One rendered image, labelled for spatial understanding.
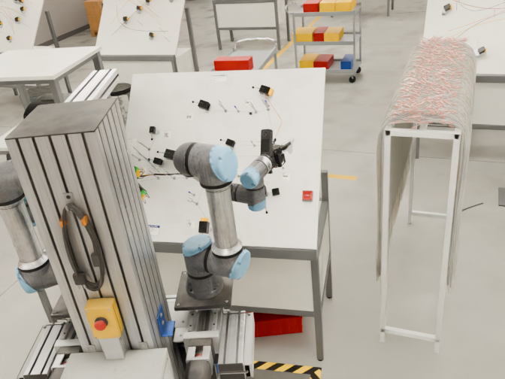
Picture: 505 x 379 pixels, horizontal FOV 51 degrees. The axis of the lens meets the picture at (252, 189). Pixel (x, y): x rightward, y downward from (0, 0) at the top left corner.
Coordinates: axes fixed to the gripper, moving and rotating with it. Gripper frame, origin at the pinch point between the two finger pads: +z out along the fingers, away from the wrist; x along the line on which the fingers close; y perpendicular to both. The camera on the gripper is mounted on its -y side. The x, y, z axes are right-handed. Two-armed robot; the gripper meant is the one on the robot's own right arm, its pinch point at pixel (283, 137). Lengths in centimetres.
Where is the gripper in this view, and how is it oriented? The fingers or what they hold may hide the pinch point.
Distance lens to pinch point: 230.1
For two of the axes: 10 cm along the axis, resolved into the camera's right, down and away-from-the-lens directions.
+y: 2.2, 8.7, 4.3
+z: 4.5, -4.9, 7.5
